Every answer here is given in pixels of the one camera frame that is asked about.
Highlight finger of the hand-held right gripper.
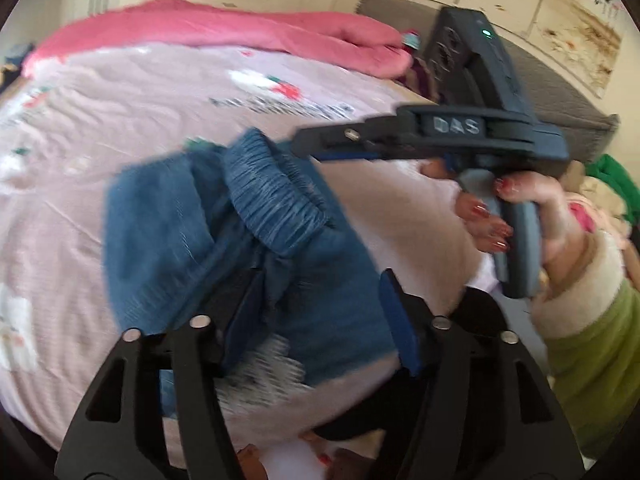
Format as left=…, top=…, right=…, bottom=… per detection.
left=292, top=115, right=401, bottom=163

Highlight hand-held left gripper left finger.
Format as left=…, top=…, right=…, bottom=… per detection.
left=54, top=270, right=266, bottom=480

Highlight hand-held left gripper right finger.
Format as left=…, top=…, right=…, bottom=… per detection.
left=378, top=269, right=586, bottom=480

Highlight blue denim pants lace trim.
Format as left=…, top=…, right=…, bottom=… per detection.
left=102, top=127, right=416, bottom=421

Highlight person's right hand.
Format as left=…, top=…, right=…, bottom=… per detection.
left=421, top=159, right=588, bottom=282

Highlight grey padded headboard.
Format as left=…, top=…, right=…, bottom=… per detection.
left=355, top=0, right=621, bottom=161

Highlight person's left foot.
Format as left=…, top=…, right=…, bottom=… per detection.
left=235, top=442, right=272, bottom=480

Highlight person's foot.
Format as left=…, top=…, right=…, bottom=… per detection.
left=235, top=442, right=272, bottom=480
left=320, top=447, right=372, bottom=480

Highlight person's right foot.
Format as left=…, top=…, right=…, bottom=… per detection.
left=320, top=447, right=372, bottom=480

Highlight green cloth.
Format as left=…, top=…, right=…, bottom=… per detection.
left=585, top=154, right=637, bottom=221

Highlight pink quilt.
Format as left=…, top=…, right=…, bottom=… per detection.
left=22, top=0, right=416, bottom=81

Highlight pink cloth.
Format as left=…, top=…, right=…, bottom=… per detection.
left=569, top=200, right=602, bottom=234

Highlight pink printed bed cover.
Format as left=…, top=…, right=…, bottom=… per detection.
left=0, top=42, right=501, bottom=471

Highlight folded blue clothes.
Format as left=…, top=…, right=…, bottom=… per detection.
left=2, top=42, right=36, bottom=69

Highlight floral wall painting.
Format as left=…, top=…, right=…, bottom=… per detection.
left=400, top=0, right=626, bottom=101

